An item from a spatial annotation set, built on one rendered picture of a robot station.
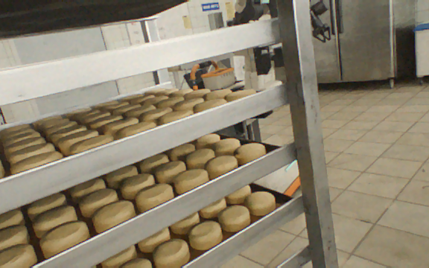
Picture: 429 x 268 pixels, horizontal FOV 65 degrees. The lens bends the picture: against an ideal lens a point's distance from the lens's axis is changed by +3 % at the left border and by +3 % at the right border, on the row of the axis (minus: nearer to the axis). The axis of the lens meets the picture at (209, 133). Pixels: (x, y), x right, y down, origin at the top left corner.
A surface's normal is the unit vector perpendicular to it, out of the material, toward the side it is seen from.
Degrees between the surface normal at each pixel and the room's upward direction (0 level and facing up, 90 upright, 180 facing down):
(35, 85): 90
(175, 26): 90
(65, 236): 0
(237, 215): 0
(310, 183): 90
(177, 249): 0
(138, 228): 90
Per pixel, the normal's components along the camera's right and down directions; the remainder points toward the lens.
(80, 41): 0.69, 0.07
